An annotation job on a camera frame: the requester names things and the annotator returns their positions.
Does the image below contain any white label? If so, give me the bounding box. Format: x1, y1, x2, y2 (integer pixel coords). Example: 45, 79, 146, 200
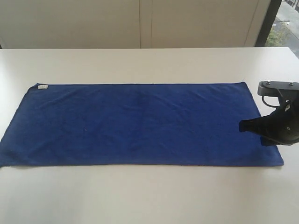
37, 84, 48, 89

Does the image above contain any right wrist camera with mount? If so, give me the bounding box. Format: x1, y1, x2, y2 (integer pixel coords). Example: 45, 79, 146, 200
257, 81, 299, 108

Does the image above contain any blue towel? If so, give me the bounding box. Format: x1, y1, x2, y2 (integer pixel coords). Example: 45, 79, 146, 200
0, 82, 284, 167

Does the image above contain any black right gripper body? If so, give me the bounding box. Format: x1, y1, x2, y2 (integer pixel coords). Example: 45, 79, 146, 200
269, 98, 299, 145

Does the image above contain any black window frame post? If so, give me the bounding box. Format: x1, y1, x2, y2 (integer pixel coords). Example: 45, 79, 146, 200
255, 0, 282, 47

